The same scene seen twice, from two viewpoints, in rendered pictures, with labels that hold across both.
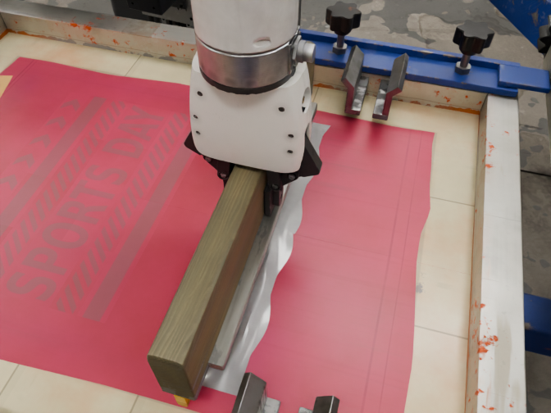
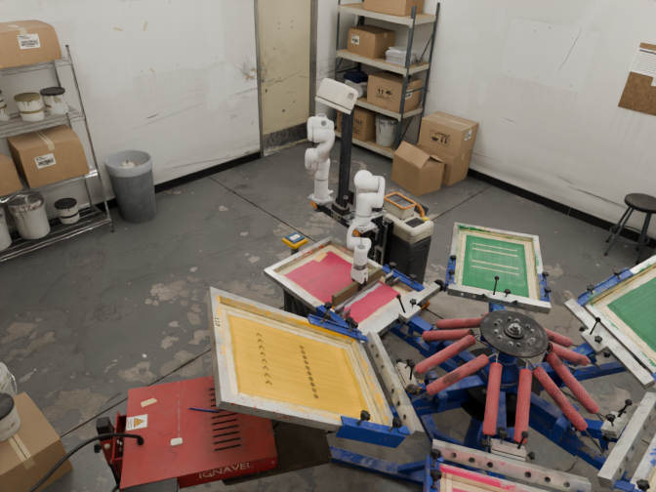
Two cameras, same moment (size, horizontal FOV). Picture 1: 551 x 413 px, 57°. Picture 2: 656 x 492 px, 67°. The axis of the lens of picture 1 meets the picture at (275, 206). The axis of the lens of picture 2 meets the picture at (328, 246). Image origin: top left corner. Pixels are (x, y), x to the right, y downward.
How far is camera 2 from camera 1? 2.46 m
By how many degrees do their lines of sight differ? 26
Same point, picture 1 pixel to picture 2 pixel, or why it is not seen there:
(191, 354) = (337, 297)
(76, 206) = (329, 280)
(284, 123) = (360, 275)
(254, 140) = (357, 276)
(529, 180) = not seen: hidden behind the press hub
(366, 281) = (368, 307)
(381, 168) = (385, 295)
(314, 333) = (355, 309)
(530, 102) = not seen: hidden behind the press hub
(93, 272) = (328, 290)
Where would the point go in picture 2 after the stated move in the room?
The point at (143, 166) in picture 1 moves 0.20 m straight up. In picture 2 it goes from (343, 278) to (345, 252)
